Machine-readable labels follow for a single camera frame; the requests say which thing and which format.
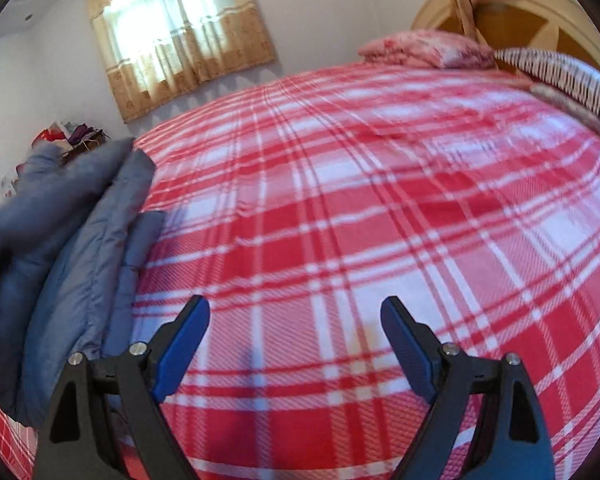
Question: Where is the grey puffer jacket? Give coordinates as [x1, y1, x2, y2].
[0, 138, 166, 429]

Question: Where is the red plaid bed sheet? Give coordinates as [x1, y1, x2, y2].
[0, 58, 600, 480]

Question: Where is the dark purple garment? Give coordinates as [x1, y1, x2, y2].
[68, 124, 100, 145]

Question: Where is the striped pillow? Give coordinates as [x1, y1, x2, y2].
[494, 48, 600, 118]

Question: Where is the pink floral pillow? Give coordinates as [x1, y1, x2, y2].
[358, 29, 496, 70]

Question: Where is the wooden headboard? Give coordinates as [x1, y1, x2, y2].
[410, 0, 600, 68]

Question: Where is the beige window curtain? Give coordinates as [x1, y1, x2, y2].
[86, 0, 276, 122]

